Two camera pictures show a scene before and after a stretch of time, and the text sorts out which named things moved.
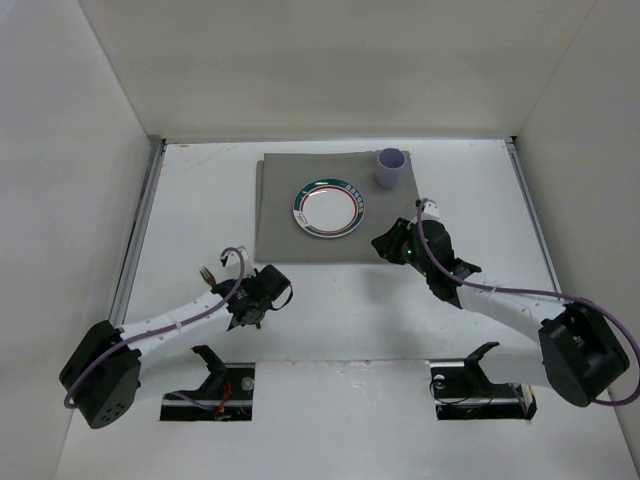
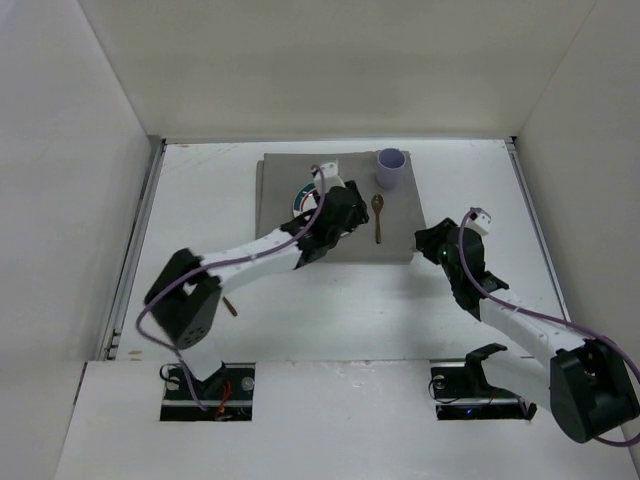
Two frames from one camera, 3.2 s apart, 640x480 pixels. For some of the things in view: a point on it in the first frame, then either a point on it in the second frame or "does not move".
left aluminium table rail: [119, 309] does not move
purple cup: [390, 162] does not move
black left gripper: [245, 314] to [351, 205]
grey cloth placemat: [280, 176] does not move
